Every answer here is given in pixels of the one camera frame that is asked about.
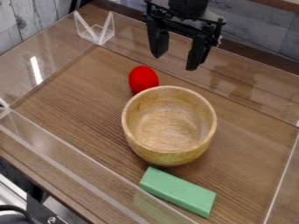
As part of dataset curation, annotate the light wooden bowl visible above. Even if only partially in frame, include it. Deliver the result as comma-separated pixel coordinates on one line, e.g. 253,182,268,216
121,86,217,166

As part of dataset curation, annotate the black metal stand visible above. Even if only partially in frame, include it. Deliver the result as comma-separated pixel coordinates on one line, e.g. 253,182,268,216
0,174,80,224

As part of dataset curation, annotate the clear acrylic tray wall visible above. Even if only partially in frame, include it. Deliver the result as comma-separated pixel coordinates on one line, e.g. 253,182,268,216
0,99,198,224

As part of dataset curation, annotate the red plush strawberry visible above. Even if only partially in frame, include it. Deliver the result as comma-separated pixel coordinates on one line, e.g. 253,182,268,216
128,66,158,93

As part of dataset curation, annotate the clear acrylic corner bracket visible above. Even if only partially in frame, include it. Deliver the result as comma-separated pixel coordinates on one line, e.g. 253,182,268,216
73,10,116,46

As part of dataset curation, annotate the green rectangular block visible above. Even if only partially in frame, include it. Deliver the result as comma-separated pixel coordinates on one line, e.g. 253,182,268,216
138,167,216,218

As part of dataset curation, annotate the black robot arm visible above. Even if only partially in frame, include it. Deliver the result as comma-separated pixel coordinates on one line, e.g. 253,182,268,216
144,0,225,71

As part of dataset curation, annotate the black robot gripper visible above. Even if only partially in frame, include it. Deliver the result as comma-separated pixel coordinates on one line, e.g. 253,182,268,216
144,0,225,71

